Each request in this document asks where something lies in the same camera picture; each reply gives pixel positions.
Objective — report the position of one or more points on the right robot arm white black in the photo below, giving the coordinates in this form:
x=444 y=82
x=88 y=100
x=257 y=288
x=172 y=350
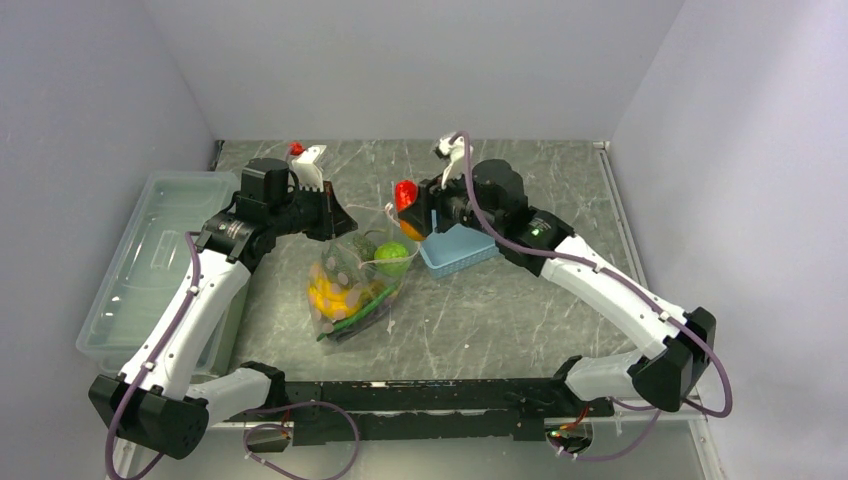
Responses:
x=673 y=347

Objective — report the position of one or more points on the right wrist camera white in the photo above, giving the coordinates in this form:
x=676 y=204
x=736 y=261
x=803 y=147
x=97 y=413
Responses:
x=453 y=148

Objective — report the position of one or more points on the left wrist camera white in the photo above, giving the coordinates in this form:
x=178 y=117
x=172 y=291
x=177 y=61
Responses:
x=304 y=163

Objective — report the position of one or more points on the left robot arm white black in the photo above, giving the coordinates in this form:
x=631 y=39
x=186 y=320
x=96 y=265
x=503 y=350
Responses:
x=151 y=401

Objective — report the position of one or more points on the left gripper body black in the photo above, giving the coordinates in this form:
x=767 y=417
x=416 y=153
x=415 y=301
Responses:
x=305 y=212

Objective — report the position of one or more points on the yellow banana bunch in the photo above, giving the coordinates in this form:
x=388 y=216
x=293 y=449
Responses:
x=341 y=296

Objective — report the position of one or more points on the clear zip top bag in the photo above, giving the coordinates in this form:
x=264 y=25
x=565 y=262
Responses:
x=380 y=224

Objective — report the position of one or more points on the green chili pepper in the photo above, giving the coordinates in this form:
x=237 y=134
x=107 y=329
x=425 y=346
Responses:
x=325 y=329

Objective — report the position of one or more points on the light green custard apple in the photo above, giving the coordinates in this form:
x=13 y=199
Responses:
x=392 y=258

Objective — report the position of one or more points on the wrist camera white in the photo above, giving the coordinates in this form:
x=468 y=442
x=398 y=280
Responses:
x=304 y=163
x=453 y=148

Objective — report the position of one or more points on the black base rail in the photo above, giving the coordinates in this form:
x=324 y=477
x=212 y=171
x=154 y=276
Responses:
x=519 y=408

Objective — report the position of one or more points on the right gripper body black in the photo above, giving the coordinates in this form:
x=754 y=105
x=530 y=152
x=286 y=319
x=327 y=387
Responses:
x=453 y=204

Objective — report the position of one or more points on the clear plastic storage bin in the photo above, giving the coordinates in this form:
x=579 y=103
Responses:
x=150 y=262

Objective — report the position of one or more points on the green netted melon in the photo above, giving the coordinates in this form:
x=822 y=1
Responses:
x=345 y=254

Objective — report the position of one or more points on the light blue plastic basket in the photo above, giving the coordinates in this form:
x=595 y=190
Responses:
x=456 y=249

